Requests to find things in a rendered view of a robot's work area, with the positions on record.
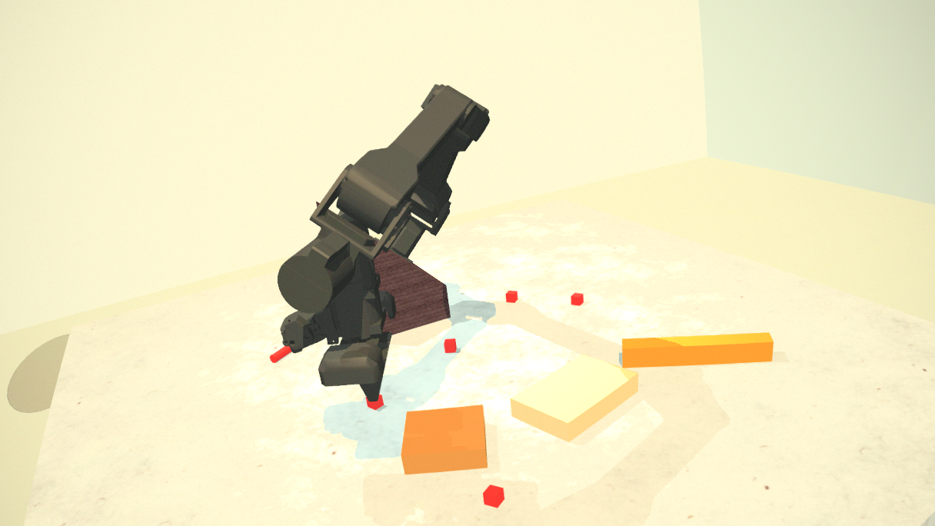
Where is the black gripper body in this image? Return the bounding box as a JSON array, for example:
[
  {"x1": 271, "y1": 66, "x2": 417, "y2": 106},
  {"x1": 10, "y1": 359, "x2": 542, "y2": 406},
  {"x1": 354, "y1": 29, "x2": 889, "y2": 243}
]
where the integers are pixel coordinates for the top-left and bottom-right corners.
[{"x1": 318, "y1": 272, "x2": 397, "y2": 387}]

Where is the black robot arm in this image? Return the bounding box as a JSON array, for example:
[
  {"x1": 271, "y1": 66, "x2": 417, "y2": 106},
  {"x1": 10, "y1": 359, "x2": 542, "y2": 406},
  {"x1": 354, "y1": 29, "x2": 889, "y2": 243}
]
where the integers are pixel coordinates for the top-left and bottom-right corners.
[{"x1": 278, "y1": 84, "x2": 490, "y2": 354}]

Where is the red cylinder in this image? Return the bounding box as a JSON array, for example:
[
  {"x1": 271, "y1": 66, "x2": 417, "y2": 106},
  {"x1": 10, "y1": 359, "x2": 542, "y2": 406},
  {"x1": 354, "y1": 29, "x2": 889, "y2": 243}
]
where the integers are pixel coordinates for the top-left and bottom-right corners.
[{"x1": 270, "y1": 347, "x2": 292, "y2": 363}]

